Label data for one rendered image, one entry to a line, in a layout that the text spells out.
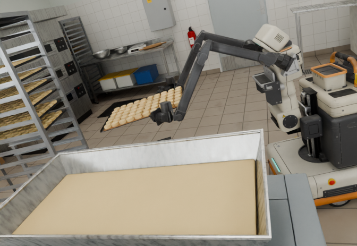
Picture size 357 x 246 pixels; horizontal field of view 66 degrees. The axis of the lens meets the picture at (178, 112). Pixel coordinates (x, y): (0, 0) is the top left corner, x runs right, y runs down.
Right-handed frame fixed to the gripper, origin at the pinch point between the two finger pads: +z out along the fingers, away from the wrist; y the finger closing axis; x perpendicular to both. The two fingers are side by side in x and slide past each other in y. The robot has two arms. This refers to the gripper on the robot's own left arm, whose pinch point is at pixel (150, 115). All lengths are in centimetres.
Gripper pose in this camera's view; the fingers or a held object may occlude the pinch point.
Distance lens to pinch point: 183.1
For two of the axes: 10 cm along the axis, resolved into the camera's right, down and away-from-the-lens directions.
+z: -6.7, -0.7, 7.4
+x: 6.7, -4.8, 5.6
